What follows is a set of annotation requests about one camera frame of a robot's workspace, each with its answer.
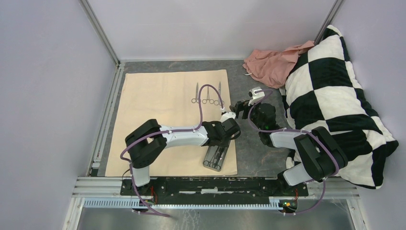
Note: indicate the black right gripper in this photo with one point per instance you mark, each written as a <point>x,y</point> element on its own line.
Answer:
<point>239,106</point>

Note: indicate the straight steel surgical scissors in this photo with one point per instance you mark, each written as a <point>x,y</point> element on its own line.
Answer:
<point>219,101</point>

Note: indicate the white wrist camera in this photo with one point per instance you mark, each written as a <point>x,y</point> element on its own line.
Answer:
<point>256,95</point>
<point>227,115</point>

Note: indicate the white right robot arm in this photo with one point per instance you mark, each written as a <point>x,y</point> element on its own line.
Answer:
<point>320,155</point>

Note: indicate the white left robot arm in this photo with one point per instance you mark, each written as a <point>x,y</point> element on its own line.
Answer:
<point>146,143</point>

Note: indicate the steel forceps clamp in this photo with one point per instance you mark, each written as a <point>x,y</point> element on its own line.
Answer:
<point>207,100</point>

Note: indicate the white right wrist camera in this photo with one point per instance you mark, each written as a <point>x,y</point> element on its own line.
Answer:
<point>256,95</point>

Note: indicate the pink crumpled cloth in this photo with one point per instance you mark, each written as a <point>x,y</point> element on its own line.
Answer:
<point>271,67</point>

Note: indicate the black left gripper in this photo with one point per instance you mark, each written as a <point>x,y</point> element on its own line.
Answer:
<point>225,143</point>

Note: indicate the curved steel clamp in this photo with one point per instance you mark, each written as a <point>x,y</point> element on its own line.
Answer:
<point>196,98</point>

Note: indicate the thin steel hemostat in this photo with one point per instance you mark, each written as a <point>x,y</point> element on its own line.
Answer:
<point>214,157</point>

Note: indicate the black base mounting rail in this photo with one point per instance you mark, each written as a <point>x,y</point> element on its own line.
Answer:
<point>218,190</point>

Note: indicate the black white checkered pillow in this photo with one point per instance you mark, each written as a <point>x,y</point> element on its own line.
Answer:
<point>322,91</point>

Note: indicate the metal surgical instrument tray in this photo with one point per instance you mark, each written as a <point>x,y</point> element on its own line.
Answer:
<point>224,154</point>

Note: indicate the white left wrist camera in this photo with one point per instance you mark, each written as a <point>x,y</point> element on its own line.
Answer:
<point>227,115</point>

